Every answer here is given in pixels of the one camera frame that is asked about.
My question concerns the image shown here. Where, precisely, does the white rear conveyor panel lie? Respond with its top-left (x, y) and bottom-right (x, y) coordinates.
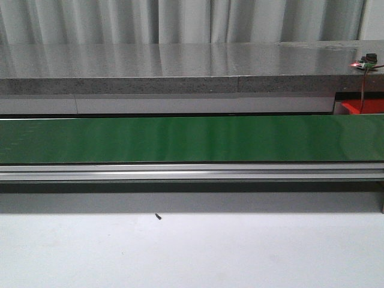
top-left (1, 97), bottom-right (334, 115)

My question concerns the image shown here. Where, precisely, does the green conveyor belt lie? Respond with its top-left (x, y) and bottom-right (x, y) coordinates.
top-left (1, 115), bottom-right (383, 164)

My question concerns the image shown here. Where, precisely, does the grey stone slab bench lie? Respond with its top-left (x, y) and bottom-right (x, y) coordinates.
top-left (1, 40), bottom-right (383, 95)

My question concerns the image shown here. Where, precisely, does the red plastic bin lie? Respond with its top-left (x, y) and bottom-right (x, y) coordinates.
top-left (341, 99), bottom-right (384, 115)

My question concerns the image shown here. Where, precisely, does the small green sensor board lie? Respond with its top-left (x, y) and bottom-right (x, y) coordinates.
top-left (350, 53), bottom-right (379, 70)

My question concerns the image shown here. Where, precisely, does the grey pleated curtain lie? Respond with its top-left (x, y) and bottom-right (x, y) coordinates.
top-left (1, 1), bottom-right (366, 44)

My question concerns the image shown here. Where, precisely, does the aluminium conveyor frame rail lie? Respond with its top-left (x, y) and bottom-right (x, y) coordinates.
top-left (1, 163), bottom-right (383, 182)

